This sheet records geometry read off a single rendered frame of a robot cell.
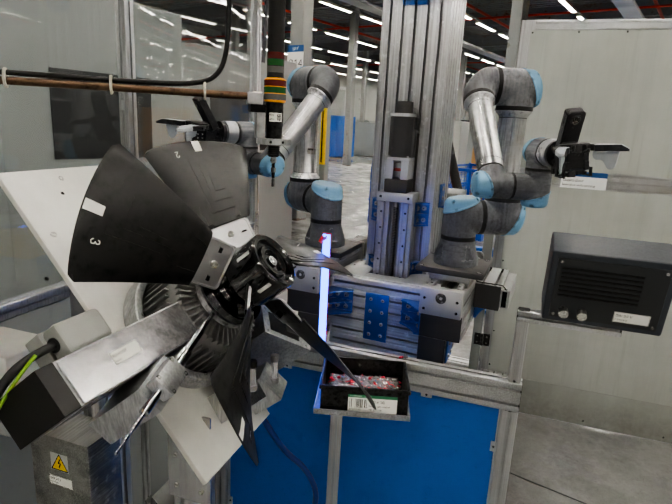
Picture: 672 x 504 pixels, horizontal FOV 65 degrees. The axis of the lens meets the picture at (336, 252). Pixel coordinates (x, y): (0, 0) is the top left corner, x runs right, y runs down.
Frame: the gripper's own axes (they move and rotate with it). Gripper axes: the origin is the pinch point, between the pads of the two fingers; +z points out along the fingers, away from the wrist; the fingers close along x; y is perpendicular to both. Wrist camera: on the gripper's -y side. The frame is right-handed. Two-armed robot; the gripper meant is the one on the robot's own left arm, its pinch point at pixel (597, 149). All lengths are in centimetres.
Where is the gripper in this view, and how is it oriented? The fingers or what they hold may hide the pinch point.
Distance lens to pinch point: 134.2
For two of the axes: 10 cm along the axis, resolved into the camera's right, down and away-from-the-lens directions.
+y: 0.9, 9.7, 2.4
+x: -10.0, 0.9, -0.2
